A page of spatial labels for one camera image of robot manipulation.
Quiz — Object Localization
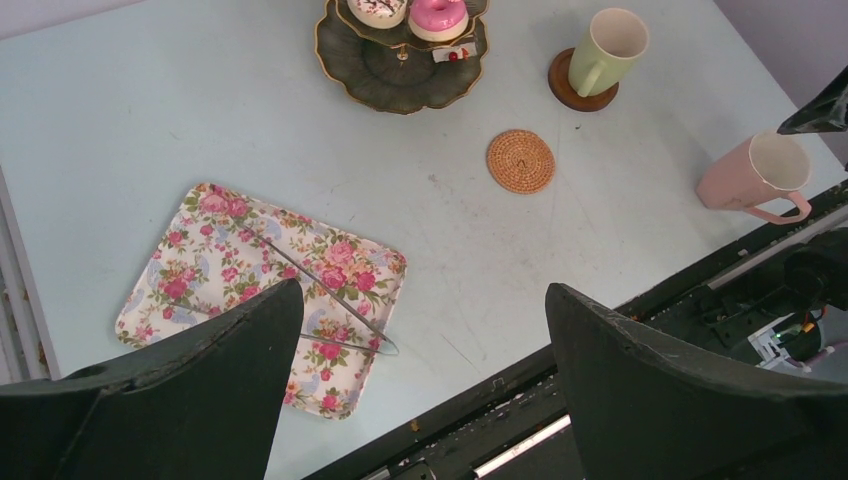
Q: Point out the three tier dessert stand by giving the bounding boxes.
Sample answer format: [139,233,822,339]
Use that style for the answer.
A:
[315,1,489,115]

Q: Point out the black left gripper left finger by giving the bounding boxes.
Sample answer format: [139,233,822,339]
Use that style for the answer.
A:
[1,280,304,479]

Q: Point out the floral square tray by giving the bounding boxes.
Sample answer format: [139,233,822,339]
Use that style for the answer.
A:
[115,183,407,420]

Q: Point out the pink mug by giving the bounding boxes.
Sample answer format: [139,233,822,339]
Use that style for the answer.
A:
[695,132,812,225]

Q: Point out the white glazed donut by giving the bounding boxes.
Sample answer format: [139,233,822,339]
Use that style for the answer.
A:
[347,0,408,30]

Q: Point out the stainless steel serving tongs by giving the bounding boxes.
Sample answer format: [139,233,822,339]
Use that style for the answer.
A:
[145,216,407,357]

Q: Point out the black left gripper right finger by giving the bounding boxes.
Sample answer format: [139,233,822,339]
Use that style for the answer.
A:
[545,283,847,479]

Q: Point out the cream paper cup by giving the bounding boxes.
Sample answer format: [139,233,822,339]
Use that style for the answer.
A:
[568,8,650,98]

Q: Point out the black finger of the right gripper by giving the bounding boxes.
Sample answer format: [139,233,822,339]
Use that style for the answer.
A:
[776,68,848,135]

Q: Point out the left aluminium frame post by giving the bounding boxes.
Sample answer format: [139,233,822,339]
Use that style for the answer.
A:
[1,179,61,384]

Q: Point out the woven rattan coaster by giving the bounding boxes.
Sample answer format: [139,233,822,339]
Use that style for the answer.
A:
[486,129,556,195]
[547,47,621,113]

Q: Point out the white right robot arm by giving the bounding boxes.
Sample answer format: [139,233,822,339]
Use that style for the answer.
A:
[696,71,847,371]

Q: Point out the orange tart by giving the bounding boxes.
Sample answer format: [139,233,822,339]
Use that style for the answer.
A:
[408,0,470,43]

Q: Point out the chocolate layered cake slice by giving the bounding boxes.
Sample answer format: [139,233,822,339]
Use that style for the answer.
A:
[432,41,478,63]

